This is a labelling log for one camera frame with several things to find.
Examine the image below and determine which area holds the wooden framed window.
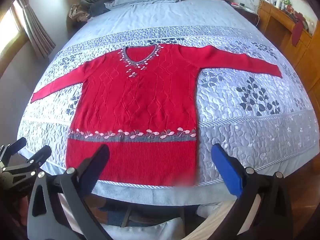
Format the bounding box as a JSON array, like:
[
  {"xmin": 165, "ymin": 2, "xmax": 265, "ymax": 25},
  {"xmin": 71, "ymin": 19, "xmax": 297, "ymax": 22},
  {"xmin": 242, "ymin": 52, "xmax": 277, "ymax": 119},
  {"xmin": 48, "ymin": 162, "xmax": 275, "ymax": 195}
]
[{"xmin": 0, "ymin": 0, "xmax": 28, "ymax": 64}]

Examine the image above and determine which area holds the red knitted sweater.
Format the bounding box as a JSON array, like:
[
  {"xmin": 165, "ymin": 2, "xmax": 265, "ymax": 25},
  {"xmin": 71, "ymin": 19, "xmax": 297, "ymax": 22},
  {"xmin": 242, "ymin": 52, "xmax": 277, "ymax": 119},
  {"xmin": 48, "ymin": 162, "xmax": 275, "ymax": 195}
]
[{"xmin": 30, "ymin": 43, "xmax": 282, "ymax": 187}]

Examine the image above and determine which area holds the white cloth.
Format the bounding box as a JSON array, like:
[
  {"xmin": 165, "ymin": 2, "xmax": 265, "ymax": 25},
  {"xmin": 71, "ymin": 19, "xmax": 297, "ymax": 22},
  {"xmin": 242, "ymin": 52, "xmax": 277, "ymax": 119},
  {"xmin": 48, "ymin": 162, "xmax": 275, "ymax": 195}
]
[{"xmin": 102, "ymin": 217, "xmax": 186, "ymax": 240}]

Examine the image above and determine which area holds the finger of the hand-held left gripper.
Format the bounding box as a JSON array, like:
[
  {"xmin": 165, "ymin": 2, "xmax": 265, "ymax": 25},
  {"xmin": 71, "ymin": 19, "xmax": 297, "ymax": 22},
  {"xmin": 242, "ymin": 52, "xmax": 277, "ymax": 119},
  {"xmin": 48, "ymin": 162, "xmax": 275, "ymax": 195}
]
[
  {"xmin": 26, "ymin": 145, "xmax": 52, "ymax": 170},
  {"xmin": 0, "ymin": 137, "xmax": 27, "ymax": 167}
]

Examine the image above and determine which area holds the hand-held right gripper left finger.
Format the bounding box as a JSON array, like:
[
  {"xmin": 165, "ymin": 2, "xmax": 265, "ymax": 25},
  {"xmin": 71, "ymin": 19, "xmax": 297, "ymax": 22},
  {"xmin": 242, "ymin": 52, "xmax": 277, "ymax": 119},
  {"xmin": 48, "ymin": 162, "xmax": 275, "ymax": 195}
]
[{"xmin": 27, "ymin": 144, "xmax": 112, "ymax": 240}]

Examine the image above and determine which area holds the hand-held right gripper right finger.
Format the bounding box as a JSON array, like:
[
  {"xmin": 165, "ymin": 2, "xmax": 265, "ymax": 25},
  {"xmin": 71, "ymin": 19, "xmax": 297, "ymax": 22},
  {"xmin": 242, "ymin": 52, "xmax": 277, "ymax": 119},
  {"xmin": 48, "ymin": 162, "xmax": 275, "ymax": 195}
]
[{"xmin": 211, "ymin": 144, "xmax": 293, "ymax": 240}]

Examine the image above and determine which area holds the brown patterned garment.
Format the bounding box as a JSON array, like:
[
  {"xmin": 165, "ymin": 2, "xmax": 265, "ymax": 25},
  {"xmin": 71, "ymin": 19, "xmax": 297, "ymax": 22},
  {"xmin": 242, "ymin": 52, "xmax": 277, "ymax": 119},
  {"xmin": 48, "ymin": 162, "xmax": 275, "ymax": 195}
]
[{"xmin": 70, "ymin": 0, "xmax": 93, "ymax": 22}]

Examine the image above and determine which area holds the dark wooden nightstand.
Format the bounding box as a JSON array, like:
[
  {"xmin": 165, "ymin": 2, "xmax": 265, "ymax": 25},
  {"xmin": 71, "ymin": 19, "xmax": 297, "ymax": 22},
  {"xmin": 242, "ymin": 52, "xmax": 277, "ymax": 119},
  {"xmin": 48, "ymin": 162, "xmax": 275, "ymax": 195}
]
[{"xmin": 231, "ymin": 1, "xmax": 260, "ymax": 27}]

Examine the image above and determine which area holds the beige curtain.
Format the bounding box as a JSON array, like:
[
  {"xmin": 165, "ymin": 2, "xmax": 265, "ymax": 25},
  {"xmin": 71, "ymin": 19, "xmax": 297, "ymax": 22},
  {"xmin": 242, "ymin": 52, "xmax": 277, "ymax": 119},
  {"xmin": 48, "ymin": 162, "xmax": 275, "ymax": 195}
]
[{"xmin": 15, "ymin": 0, "xmax": 57, "ymax": 58}]

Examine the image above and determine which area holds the dark garment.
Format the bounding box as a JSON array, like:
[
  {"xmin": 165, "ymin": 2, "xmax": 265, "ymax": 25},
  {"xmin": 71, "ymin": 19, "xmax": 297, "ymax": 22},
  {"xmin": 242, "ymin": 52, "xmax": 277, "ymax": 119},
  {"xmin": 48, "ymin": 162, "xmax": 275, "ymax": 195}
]
[{"xmin": 89, "ymin": 0, "xmax": 121, "ymax": 18}]

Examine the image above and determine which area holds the quilted floral bedspread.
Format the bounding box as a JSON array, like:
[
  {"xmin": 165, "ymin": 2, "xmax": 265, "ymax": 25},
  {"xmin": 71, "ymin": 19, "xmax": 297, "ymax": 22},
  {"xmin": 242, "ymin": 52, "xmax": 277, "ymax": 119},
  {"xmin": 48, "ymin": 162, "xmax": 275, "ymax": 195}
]
[{"xmin": 16, "ymin": 24, "xmax": 320, "ymax": 188}]

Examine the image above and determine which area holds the dark red hanging cloth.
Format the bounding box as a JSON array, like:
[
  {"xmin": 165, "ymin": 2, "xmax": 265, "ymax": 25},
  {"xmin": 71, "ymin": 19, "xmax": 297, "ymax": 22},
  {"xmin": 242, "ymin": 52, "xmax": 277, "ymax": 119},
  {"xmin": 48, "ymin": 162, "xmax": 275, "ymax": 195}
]
[{"xmin": 291, "ymin": 17, "xmax": 304, "ymax": 47}]

